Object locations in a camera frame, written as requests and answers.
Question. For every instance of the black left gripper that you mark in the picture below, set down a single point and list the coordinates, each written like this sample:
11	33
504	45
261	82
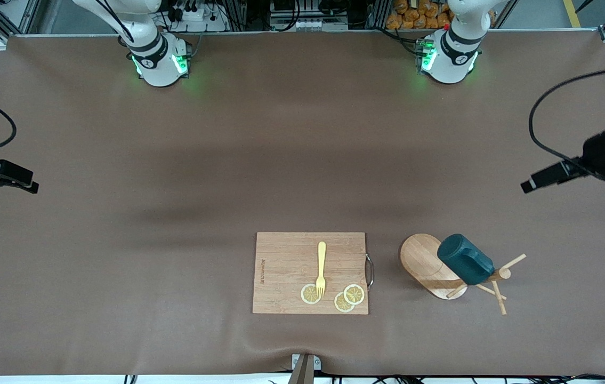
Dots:
602	153

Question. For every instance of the dark teal ribbed cup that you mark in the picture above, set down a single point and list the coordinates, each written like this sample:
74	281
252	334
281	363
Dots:
465	258

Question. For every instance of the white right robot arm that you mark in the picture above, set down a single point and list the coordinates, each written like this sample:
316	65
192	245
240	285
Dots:
161	64

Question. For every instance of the wooden mug tree rack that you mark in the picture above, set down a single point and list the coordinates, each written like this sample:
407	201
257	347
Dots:
420	258

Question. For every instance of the table cover mat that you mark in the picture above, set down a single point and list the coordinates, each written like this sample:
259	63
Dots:
174	160

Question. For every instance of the lemon slice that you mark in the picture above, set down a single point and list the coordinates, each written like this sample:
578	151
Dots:
308	295
342	304
355	293

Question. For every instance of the yellow plastic fork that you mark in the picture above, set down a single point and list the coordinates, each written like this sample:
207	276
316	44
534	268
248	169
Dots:
322	261

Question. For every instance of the white power strip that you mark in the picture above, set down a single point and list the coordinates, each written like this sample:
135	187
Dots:
193	13

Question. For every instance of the bamboo cutting board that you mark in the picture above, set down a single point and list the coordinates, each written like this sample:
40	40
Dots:
286	272

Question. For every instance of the front camera support post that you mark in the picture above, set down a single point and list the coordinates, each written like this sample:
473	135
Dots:
302	370

